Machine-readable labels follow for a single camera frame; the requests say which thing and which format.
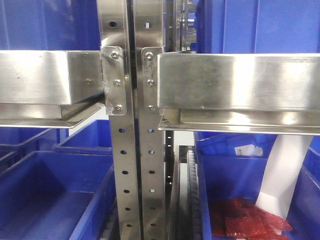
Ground perforated steel shelf upright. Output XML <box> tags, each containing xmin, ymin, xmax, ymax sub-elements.
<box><xmin>97</xmin><ymin>0</ymin><xmax>142</xmax><ymax>240</ymax></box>

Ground blue rear middle bin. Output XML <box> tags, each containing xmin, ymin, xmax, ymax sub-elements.
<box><xmin>53</xmin><ymin>119</ymin><xmax>115</xmax><ymax>156</ymax></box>

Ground blue bin with red bags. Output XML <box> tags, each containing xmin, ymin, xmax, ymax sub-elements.
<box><xmin>194</xmin><ymin>131</ymin><xmax>320</xmax><ymax>240</ymax></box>

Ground white label in bin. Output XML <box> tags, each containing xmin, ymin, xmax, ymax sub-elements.
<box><xmin>234</xmin><ymin>144</ymin><xmax>264</xmax><ymax>157</ymax></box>

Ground roller track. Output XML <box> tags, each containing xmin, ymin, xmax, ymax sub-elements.
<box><xmin>177</xmin><ymin>145</ymin><xmax>202</xmax><ymax>240</ymax></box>

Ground right perforated steel upright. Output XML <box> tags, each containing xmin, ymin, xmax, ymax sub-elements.
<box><xmin>133</xmin><ymin>0</ymin><xmax>167</xmax><ymax>240</ymax></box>

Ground blue upper right bin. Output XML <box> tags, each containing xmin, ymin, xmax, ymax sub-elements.
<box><xmin>195</xmin><ymin>0</ymin><xmax>320</xmax><ymax>54</ymax></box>

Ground red plastic bags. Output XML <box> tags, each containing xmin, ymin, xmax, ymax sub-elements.
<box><xmin>208</xmin><ymin>197</ymin><xmax>293</xmax><ymax>240</ymax></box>

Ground blue bin lower left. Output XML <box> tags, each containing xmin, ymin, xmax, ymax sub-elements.
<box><xmin>0</xmin><ymin>151</ymin><xmax>116</xmax><ymax>240</ymax></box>

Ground blue upper left bin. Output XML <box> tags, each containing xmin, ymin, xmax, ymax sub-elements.
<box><xmin>0</xmin><ymin>0</ymin><xmax>101</xmax><ymax>50</ymax></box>

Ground right steel shelf rail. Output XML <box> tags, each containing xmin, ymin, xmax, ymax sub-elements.
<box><xmin>157</xmin><ymin>53</ymin><xmax>320</xmax><ymax>135</ymax></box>

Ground steel shelf rail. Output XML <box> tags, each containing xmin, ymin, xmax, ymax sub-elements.
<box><xmin>157</xmin><ymin>53</ymin><xmax>320</xmax><ymax>135</ymax></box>
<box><xmin>0</xmin><ymin>50</ymin><xmax>104</xmax><ymax>129</ymax></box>

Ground left steel shelf rail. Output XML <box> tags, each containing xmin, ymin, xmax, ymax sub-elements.
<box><xmin>0</xmin><ymin>50</ymin><xmax>104</xmax><ymax>129</ymax></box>

